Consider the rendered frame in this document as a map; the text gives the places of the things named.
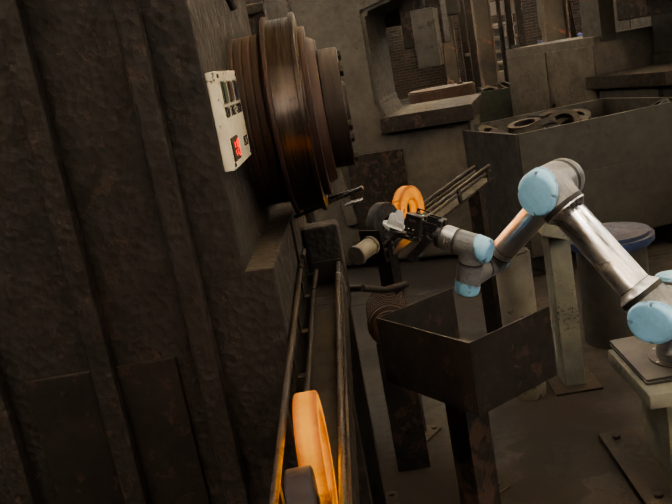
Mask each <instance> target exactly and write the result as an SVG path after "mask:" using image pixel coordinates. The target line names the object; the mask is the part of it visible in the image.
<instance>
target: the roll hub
mask: <svg viewBox="0 0 672 504"><path fill-rule="evenodd" d="M316 59H317V66H318V73H319V79H320V85H321V91H322V97H323V103H324V109H325V115H326V120H327V126H328V131H329V136H330V142H331V147H332V151H333V156H334V161H335V165H336V167H337V168H339V167H344V166H350V165H355V164H356V163H355V157H354V151H353V145H352V139H351V133H350V131H352V130H350V129H349V123H348V120H351V114H350V108H349V102H348V96H347V88H346V82H345V80H344V81H342V80H341V76H340V71H339V63H338V58H337V52H336V47H331V48H326V49H320V50H316Z"/></svg>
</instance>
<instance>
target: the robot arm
mask: <svg viewBox="0 0 672 504"><path fill-rule="evenodd" d="M584 183H585V175H584V172H583V170H582V168H581V167H580V165H579V164H578V163H576V162H575V161H573V160H571V159H567V158H559V159H555V160H553V161H550V162H549V163H547V164H544V165H542V166H540V167H536V168H534V169H532V170H531V171H530V172H529V173H527V174H526V175H524V176H523V178H522V179H521V181H520V183H519V186H518V199H519V202H520V204H521V206H522V208H523V209H522V210H521V211H520V212H519V213H518V214H517V215H516V217H515V218H514V219H513V220H512V221H511V222H510V223H509V224H508V226H507V227H506V228H505V229H504V230H503V231H502V232H501V234H500V235H499V236H498V237H497V238H496V239H495V240H494V241H493V240H492V239H491V238H488V237H486V236H483V235H481V234H476V233H473V232H470V231H466V230H463V229H460V228H457V227H454V226H451V225H446V224H447V219H446V218H443V217H440V216H436V215H433V214H432V212H430V211H427V210H424V209H420V208H417V212H416V213H414V212H408V213H406V217H405V218H404V216H403V212H402V211H401V210H397V211H396V212H395V213H391V214H390V216H389V218H388V220H384V221H383V224H382V225H383V226H384V227H385V228H386V229H387V230H388V231H389V232H390V233H392V234H393V235H395V236H397V237H400V238H404V239H406V240H409V241H414V242H419V241H420V243H419V244H418V245H417V246H416V247H415V248H414V249H413V250H412V251H411V252H410V253H409V255H408V256H407V259H408V260H409V261H410V262H411V263H413V262H417V261H418V260H420V259H421V257H422V255H423V254H424V253H425V252H426V251H427V250H428V249H429V248H430V246H431V245H432V244H433V243H434V246H435V247H438V248H440V249H442V250H445V251H448V252H451V253H454V254H457V255H458V262H457V270H456V278H455V291H456V293H457V294H459V295H461V296H464V297H474V296H477V295H478V294H479V290H480V288H481V287H480V285H481V283H483V282H485V281H486V280H488V279H489V278H491V277H492V276H494V275H496V274H497V273H500V272H502V271H503V270H505V269H506V268H507V267H508V265H509V264H510V260H511V259H512V258H513V257H514V256H515V255H516V254H517V253H518V252H519V251H520V250H521V249H522V247H523V246H524V245H525V244H526V243H527V242H528V241H529V240H530V239H531V238H532V237H533V236H534V235H535V233H536V232H537V231H538V230H539V229H540V228H541V227H542V226H543V225H544V224H545V223H546V222H547V224H548V225H556V226H558V227H559V228H560V229H561V230H562V231H563V233H564V234H565V235H566V236H567V237H568V238H569V239H570V241H571V242H572V243H573V244H574V245H575V246H576V247H577V248H578V250H579V251H580V252H581V253H582V254H583V255H584V256H585V257H586V259H587V260H588V261H589V262H590V263H591V264H592V265H593V266H594V268H595V269H596V270H597V271H598V272H599V273H600V274H601V275H602V277H603V278H604V279H605V280H606V281H607V282H608V283H609V285H610V286H611V287H612V288H613V289H614V290H615V291H616V292H617V294H618V295H619V296H620V298H621V305H620V306H621V308H622V309H623V310H624V311H625V312H626V313H627V314H628V315H627V320H628V322H627V324H628V327H629V329H630V330H631V332H632V333H633V334H634V335H635V336H636V337H637V338H638V339H640V340H642V341H644V342H647V343H652V344H656V347H655V350H656V357H657V358H658V359H660V360H661V361H663V362H666V363H670V364H672V270H668V271H662V272H659V273H657V274H656V275H655V277H654V276H649V275H648V274H647V273H646V272H645V271H644V270H643V269H642V268H641V267H640V266H639V264H638V263H637V262H636V261H635V260H634V259H633V258H632V257H631V256H630V255H629V253H628V252H627V251H626V250H625V249H624V248H623V247H622V246H621V245H620V243H619V242H618V241H617V240H616V239H615V238H614V237H613V236H612V235H611V234H610V232H609V231H608V230H607V229H606V228H605V227H604V226H603V225H602V224H601V222H600V221H599V220H598V219H597V218H596V217H595V216H594V215H593V214H592V212H591V211H590V210H589V209H588V208H587V207H586V206H585V205H584V194H583V193H582V192H581V191H582V189H583V187H584ZM420 210H422V211H425V212H428V213H427V214H426V215H425V214H421V212H420Z"/></svg>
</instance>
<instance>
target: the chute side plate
mask: <svg viewBox="0 0 672 504"><path fill-rule="evenodd" d="M343 277H344V279H343ZM344 283H345V284H344ZM346 285H347V284H346V279H345V273H344V268H343V264H341V310H342V338H343V362H344V394H345V418H346V450H347V478H348V496H349V504H360V498H359V480H358V463H357V446H356V429H355V419H354V414H353V408H352V395H353V378H352V361H351V344H350V326H349V303H348V297H347V291H346V290H345V288H346ZM353 397H354V395H353Z"/></svg>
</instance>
